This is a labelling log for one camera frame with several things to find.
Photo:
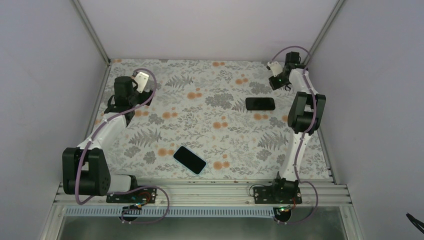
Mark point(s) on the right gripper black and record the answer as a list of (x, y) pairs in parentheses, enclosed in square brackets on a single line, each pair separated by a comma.
[(274, 85)]

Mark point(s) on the black phone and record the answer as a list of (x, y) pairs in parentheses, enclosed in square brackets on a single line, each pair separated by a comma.
[(189, 160), (260, 104)]

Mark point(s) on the black object at right edge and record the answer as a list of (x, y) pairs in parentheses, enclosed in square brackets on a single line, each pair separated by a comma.
[(416, 222)]

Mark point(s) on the aluminium frame post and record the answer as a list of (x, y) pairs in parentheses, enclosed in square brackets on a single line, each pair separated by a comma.
[(91, 31), (324, 30)]

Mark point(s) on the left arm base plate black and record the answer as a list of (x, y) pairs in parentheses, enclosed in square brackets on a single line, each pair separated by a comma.
[(143, 196)]

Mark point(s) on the black phone in blue case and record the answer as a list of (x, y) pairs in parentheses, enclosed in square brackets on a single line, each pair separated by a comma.
[(189, 160)]

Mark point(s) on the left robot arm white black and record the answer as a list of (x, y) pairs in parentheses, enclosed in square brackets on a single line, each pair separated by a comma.
[(84, 168)]

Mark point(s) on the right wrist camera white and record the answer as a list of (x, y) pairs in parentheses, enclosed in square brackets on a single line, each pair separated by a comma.
[(275, 67)]

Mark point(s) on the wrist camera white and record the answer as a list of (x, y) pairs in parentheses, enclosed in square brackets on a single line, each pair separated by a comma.
[(141, 80), (275, 67)]

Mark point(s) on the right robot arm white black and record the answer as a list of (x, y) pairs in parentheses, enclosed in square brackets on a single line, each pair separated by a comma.
[(304, 118)]

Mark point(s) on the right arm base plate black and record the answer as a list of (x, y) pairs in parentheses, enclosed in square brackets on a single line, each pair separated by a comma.
[(267, 195)]

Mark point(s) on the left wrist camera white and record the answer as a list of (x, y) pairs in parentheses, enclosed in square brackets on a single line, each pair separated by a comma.
[(141, 80)]

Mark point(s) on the aluminium rail front frame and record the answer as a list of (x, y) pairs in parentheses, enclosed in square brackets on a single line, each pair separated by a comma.
[(219, 193)]

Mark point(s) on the slotted grey cable duct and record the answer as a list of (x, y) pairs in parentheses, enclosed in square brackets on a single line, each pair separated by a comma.
[(174, 211)]

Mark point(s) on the left aluminium frame post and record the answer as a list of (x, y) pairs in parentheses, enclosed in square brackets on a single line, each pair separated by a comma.
[(91, 31)]

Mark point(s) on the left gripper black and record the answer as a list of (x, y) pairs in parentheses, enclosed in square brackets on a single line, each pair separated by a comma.
[(146, 97)]

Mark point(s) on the right aluminium frame post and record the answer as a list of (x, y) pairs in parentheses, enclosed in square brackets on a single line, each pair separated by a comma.
[(324, 30)]

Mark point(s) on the floral patterned table mat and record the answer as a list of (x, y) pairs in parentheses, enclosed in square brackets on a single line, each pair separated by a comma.
[(200, 104)]

